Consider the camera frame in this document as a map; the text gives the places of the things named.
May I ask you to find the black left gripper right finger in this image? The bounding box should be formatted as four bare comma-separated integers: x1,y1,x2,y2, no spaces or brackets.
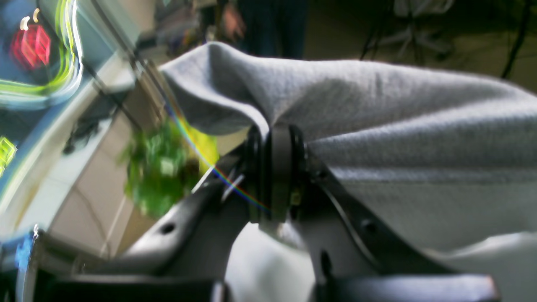
268,125,501,302

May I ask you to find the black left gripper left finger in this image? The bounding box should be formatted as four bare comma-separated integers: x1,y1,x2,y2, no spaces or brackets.
38,128,266,302

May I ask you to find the grey printed T-shirt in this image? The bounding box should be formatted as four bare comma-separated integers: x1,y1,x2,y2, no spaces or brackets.
159,43,536,302

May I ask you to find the green potted plant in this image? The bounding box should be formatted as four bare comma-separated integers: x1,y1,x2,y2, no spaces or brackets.
119,121,220,219

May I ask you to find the white office chair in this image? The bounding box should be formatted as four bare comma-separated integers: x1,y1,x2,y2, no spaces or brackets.
360,0,455,65

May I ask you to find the person in dark clothes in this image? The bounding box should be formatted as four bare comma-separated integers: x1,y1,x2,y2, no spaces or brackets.
217,0,308,60

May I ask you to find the neon pink cube sign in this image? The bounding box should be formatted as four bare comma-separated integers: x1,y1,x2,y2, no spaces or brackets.
10,16,51,70

